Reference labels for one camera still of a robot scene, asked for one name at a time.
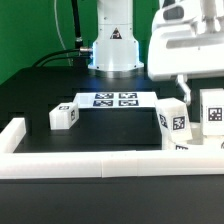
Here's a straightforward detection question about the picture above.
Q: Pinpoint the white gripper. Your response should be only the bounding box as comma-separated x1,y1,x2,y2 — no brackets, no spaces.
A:
147,3,224,106

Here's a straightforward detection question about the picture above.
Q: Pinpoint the white marker tag plate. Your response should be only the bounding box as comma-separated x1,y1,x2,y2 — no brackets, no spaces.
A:
74,92,157,109

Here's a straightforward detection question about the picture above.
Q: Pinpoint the white U-shaped fence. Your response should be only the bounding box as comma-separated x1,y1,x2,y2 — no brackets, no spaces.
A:
0,118,224,179

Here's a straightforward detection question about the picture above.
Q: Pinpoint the black thick cable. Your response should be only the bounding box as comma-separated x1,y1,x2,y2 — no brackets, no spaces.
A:
71,0,84,51

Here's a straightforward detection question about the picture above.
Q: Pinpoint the black curved base cable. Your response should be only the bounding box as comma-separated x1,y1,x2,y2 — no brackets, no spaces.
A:
31,46,94,69

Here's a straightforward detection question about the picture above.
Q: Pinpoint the thin white cable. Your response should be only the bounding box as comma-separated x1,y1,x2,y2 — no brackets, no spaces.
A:
54,0,72,67

